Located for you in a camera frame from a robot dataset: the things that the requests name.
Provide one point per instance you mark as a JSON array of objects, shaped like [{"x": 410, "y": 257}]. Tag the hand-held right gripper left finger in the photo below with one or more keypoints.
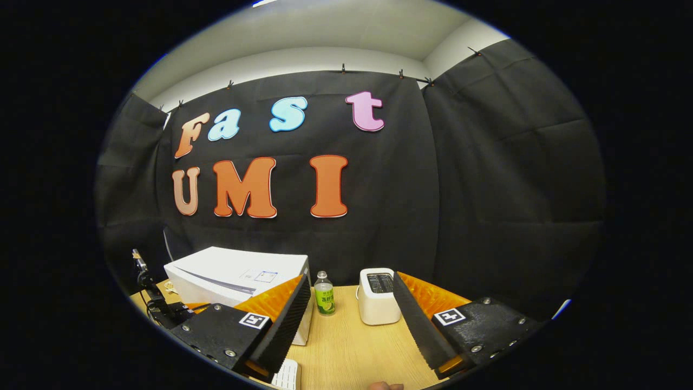
[{"x": 284, "y": 325}]

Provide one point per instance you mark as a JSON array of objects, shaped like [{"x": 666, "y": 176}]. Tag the white toaster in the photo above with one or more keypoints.
[{"x": 376, "y": 303}]

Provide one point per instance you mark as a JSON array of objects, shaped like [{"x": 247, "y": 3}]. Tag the white ribbed object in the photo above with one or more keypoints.
[{"x": 287, "y": 376}]

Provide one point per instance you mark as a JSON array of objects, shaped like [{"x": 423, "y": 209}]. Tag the green label drink bottle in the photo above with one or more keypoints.
[{"x": 324, "y": 298}]

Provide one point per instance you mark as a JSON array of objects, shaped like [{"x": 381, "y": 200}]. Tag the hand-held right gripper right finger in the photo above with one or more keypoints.
[{"x": 419, "y": 319}]

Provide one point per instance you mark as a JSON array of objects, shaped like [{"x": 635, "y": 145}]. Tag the white microwave oven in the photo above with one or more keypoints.
[{"x": 227, "y": 268}]

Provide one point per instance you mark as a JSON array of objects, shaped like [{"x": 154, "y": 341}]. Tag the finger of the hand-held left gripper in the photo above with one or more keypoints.
[{"x": 199, "y": 307}]

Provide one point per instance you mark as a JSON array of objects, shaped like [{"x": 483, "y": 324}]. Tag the black backdrop cloth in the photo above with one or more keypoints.
[{"x": 487, "y": 189}]

